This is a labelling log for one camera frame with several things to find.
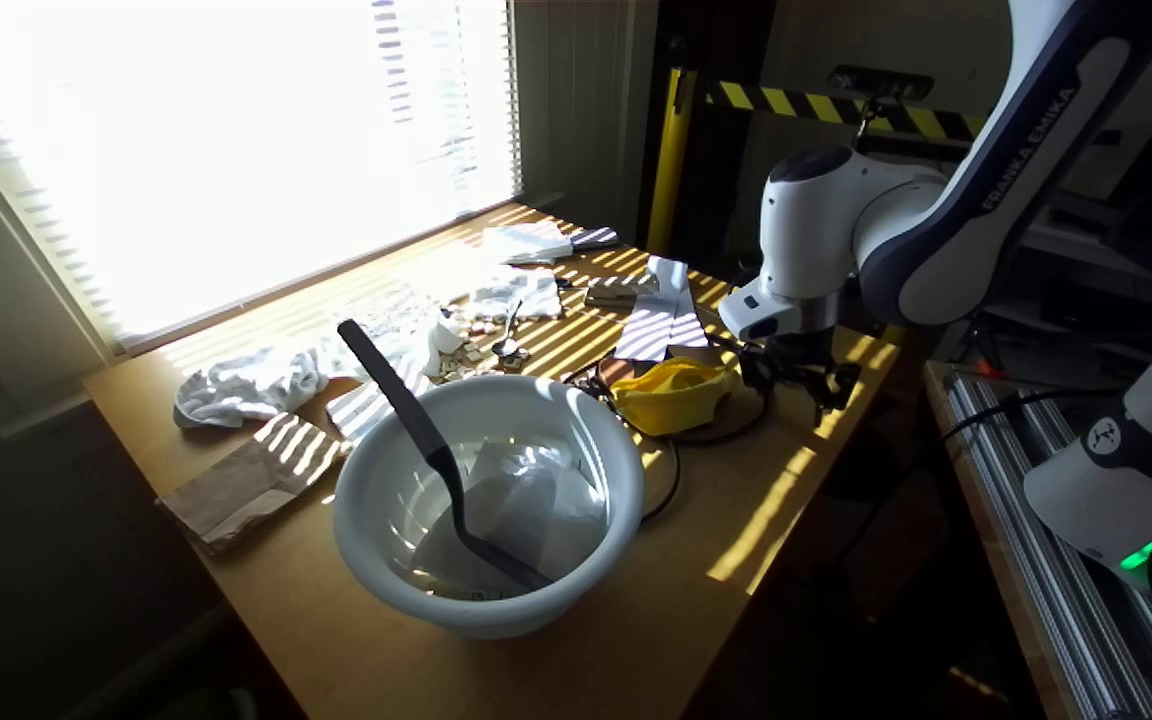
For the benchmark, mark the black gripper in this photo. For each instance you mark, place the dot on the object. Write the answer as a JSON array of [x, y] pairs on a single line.
[[797, 362]]

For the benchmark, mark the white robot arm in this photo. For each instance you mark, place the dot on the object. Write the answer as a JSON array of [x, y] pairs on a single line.
[[923, 246]]

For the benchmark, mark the yellow tape measure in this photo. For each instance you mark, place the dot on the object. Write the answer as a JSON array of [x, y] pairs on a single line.
[[674, 397]]

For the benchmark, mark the striped grey cloth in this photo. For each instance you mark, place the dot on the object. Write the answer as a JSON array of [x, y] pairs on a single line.
[[661, 312]]

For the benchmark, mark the white plastic bowl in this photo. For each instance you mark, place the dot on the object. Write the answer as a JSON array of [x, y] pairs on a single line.
[[388, 498]]

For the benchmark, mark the yellow black safety barrier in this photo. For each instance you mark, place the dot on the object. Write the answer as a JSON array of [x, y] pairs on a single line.
[[874, 106]]

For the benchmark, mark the white cloth near window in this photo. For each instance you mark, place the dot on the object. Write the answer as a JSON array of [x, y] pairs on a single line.
[[545, 241]]

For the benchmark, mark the white paper in bowl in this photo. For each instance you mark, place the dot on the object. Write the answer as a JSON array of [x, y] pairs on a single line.
[[526, 498]]

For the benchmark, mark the black plastic spatula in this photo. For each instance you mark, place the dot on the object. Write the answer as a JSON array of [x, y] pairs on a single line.
[[432, 449]]

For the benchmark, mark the white crumpled cloth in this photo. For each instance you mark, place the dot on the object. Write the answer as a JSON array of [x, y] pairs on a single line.
[[251, 388]]

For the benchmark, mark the brown paper napkin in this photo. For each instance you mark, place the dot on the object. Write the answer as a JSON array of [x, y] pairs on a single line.
[[251, 487]]

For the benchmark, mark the white window blinds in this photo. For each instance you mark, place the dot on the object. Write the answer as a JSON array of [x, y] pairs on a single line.
[[183, 158]]

